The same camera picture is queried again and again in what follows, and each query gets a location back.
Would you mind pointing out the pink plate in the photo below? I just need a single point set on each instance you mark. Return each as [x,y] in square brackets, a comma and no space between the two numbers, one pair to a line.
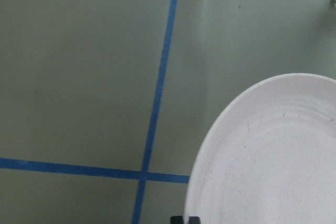
[270,156]

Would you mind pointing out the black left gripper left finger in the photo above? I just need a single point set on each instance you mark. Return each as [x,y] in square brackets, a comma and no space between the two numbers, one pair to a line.
[176,220]

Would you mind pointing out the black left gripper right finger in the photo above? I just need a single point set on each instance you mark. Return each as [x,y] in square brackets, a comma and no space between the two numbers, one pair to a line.
[194,220]

